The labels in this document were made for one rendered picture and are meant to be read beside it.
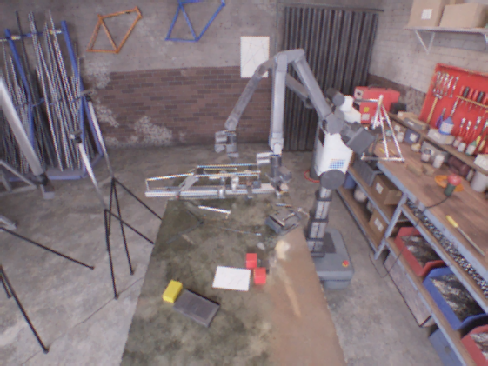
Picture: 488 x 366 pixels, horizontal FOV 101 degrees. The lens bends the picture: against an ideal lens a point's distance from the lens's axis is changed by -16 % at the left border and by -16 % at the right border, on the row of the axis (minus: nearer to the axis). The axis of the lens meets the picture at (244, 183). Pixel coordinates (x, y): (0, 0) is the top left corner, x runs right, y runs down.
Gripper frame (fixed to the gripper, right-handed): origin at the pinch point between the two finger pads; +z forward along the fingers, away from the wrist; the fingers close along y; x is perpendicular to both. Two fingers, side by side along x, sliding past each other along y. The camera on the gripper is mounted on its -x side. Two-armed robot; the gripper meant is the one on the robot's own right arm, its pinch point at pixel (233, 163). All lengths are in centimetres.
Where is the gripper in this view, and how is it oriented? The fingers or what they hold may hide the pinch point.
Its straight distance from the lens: 149.3
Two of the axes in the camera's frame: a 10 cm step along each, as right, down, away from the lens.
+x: 10.0, -0.4, 0.1
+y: 0.3, 5.5, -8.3
